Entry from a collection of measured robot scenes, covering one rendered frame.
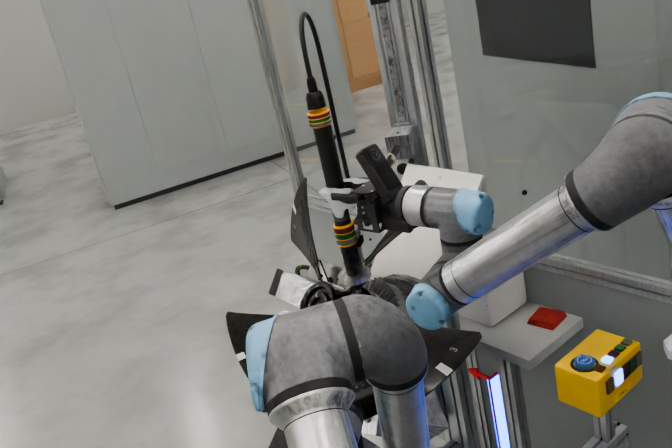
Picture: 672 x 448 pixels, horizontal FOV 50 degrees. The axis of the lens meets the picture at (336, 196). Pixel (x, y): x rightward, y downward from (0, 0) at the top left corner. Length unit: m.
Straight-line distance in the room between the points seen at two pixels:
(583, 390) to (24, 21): 12.45
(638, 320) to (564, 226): 1.04
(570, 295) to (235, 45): 5.28
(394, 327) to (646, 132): 0.42
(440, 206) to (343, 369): 0.41
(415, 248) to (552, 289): 0.51
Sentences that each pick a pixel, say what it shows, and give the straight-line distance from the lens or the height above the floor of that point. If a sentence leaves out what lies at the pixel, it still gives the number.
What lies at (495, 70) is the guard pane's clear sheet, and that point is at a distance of 2.01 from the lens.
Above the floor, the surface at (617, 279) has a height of 0.99.
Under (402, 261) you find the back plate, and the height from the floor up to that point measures 1.17.
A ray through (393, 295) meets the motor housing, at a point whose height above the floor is 1.18.
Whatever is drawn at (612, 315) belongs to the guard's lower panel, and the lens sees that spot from 2.09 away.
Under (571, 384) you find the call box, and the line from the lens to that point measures 1.56.
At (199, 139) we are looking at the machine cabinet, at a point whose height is 0.42.
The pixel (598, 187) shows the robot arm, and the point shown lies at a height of 1.60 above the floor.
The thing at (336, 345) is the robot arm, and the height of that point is 1.48.
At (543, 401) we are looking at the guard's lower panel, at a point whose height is 0.47.
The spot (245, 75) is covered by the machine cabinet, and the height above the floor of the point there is 0.89.
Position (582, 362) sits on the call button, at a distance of 1.54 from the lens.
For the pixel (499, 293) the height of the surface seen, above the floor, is 0.95.
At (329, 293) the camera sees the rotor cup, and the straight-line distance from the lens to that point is 1.58.
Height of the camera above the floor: 1.97
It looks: 20 degrees down
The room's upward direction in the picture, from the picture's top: 13 degrees counter-clockwise
